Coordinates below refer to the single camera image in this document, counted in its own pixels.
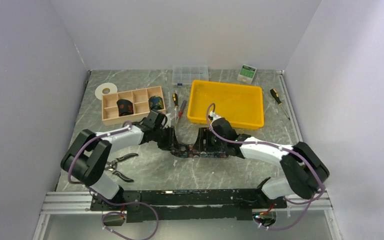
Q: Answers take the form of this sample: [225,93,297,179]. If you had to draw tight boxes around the small black curved piece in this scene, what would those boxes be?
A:
[104,153,139,183]

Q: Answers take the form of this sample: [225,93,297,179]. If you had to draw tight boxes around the black yellow handled screwdriver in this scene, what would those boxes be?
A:
[172,92,179,124]

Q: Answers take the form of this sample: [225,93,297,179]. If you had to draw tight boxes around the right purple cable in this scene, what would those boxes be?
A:
[205,102,327,232]

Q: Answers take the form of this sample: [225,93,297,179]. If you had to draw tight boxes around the blue rolled tie yellow flowers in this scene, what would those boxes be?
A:
[148,95,164,111]

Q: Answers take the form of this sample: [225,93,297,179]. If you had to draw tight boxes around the white tape roll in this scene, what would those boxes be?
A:
[94,82,118,100]

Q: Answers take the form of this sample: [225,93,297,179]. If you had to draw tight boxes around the wooden compartment organizer box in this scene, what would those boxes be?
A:
[101,86,167,126]

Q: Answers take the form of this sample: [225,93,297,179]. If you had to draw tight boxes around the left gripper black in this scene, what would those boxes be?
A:
[152,124,181,152]

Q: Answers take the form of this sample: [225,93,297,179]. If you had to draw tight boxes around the black yellow screwdriver right side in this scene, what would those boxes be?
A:
[270,88,291,120]

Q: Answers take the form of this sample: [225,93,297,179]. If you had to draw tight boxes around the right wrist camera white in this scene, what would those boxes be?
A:
[207,111,222,125]

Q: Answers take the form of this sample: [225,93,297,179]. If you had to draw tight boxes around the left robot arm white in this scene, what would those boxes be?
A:
[60,110,175,210]

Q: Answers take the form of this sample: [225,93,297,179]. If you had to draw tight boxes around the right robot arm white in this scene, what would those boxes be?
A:
[207,115,330,208]

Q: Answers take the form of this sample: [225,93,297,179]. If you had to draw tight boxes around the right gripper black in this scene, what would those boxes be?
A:
[192,127,227,152]

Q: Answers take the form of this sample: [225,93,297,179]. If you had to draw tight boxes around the blue red handled screwdriver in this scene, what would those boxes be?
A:
[175,100,188,124]

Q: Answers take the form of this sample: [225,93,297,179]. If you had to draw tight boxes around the dark rolled tie orange pattern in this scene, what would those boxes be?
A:
[116,99,134,117]

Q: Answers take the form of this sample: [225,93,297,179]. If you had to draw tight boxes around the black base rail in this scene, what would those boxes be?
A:
[90,188,287,223]

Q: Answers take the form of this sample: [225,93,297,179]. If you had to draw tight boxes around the yellow plastic tray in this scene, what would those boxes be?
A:
[187,80,265,130]

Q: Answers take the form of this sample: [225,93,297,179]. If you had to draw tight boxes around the clear plastic parts box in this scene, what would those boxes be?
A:
[172,65,209,87]

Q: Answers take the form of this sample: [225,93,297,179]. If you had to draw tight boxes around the navy floral necktie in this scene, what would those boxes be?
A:
[169,143,229,159]

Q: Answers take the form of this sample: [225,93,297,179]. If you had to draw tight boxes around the green white small box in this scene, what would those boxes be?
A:
[237,64,257,85]

